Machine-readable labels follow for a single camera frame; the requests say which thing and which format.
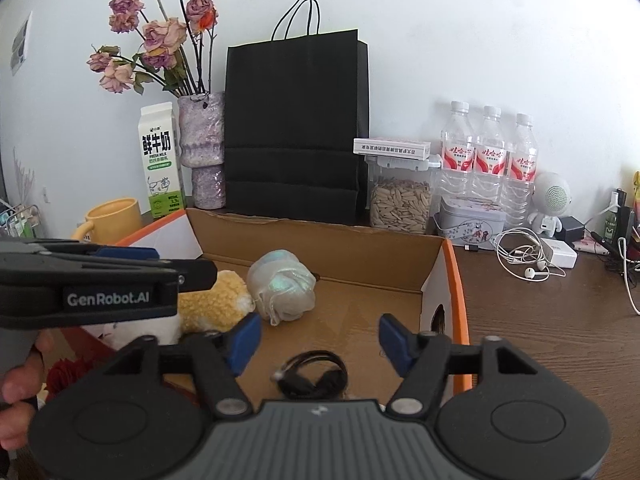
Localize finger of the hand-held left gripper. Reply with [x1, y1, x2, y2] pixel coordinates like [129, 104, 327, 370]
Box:
[30, 254, 219, 294]
[0, 240, 161, 264]

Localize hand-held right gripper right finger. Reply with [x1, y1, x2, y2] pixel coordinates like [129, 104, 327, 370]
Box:
[378, 313, 538, 418]

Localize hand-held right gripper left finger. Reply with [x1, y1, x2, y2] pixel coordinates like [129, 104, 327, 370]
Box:
[102, 311, 263, 421]

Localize yellow white plush toy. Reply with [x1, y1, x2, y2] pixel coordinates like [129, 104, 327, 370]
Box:
[100, 270, 256, 348]

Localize red orange cardboard box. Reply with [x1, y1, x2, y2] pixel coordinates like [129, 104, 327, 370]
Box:
[75, 208, 473, 401]

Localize iridescent plastic pouch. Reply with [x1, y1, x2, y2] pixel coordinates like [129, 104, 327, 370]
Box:
[246, 250, 318, 326]

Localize thin black cable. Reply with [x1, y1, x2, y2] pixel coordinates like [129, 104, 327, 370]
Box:
[270, 350, 348, 401]

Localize red yarn flower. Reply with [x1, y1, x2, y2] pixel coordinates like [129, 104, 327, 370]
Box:
[47, 357, 91, 401]

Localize person's left hand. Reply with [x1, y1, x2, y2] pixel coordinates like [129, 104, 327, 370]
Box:
[0, 332, 55, 453]

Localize yellow mug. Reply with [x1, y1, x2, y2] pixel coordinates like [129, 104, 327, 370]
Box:
[70, 199, 143, 246]

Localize white green milk carton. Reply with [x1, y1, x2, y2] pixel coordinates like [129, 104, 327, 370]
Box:
[138, 101, 187, 219]

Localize metal storage rack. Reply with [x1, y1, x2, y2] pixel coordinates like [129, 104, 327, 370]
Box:
[0, 197, 41, 238]

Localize clear container of seeds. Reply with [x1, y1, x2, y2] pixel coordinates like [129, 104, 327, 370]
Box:
[365, 155, 443, 235]

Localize purple textured vase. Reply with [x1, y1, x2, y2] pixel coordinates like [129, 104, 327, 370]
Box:
[177, 92, 226, 209]

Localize grey printed tin box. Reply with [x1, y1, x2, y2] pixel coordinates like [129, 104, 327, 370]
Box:
[433, 196, 507, 250]

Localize black paper bag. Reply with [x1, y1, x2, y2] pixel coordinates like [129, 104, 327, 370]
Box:
[223, 0, 370, 226]

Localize white charger block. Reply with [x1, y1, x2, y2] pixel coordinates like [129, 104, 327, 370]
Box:
[542, 238, 578, 268]

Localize flat white carton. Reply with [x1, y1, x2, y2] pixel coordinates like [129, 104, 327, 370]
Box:
[353, 136, 432, 158]

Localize clear water bottle red label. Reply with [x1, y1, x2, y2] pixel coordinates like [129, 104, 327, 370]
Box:
[502, 113, 538, 231]
[472, 106, 508, 206]
[440, 101, 476, 201]

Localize black power adapter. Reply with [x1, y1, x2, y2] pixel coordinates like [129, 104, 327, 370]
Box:
[555, 216, 586, 243]

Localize white robot speaker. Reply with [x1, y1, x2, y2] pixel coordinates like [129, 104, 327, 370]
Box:
[527, 171, 571, 238]

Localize dried pink roses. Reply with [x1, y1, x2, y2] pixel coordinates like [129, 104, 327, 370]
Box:
[87, 0, 221, 98]

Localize white wired earphones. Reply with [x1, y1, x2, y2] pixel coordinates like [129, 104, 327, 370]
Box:
[492, 227, 566, 281]

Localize white charging cable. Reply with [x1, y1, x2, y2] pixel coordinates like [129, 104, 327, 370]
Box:
[617, 237, 640, 316]

